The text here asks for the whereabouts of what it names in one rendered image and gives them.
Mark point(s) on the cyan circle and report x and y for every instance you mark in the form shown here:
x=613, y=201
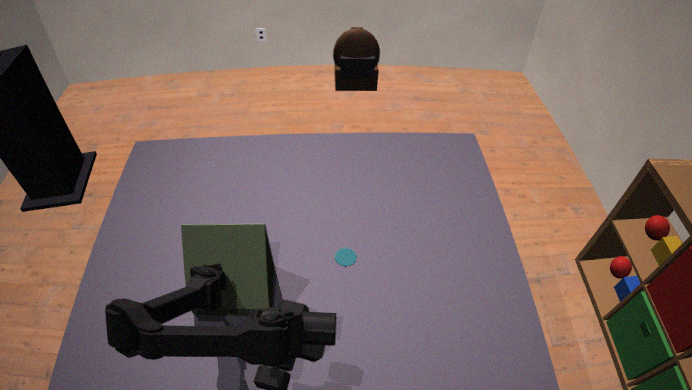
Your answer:
x=345, y=257

